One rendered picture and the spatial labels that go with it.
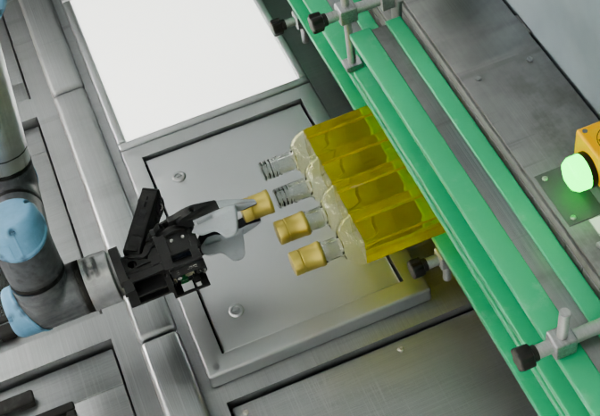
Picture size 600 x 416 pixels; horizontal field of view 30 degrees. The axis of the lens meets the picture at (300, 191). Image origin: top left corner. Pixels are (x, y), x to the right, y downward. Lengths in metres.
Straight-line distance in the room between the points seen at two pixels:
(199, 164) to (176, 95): 0.17
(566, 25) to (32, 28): 1.07
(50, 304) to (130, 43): 0.67
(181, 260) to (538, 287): 0.49
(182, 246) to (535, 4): 0.57
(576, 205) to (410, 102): 0.28
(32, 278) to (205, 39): 0.69
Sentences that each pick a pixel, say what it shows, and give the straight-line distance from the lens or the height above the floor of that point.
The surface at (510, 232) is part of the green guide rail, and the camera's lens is 1.36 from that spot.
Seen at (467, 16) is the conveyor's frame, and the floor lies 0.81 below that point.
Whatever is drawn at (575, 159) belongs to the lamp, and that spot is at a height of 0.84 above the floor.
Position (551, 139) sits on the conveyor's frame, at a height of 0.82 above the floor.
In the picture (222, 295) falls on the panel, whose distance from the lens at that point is 1.65.
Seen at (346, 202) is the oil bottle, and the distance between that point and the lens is 1.53.
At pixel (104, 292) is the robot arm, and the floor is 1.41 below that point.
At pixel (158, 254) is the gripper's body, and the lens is 1.54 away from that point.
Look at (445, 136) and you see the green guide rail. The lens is 1.45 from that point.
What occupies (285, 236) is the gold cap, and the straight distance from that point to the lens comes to 1.53.
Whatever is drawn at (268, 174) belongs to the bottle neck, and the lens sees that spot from 1.61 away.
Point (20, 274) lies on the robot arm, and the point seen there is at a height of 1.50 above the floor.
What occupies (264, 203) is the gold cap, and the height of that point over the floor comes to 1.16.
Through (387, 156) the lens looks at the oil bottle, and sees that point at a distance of 1.58.
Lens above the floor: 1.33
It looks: 8 degrees down
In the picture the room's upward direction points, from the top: 111 degrees counter-clockwise
